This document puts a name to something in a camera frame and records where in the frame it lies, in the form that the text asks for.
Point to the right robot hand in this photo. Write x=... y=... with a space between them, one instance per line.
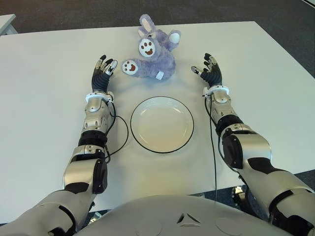
x=213 y=75

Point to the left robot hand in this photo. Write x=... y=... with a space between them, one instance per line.
x=99 y=79

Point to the purple plush bunny doll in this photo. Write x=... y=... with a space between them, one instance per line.
x=157 y=62

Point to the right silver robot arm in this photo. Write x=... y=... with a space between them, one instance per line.
x=251 y=150

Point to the metal robot base part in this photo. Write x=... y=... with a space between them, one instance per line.
x=96 y=216
x=238 y=194

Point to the white plate with black rim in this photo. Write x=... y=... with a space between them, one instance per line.
x=162 y=125

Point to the white side table corner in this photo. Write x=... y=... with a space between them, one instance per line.
x=6 y=24

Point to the silver robot torso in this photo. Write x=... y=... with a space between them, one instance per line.
x=182 y=218

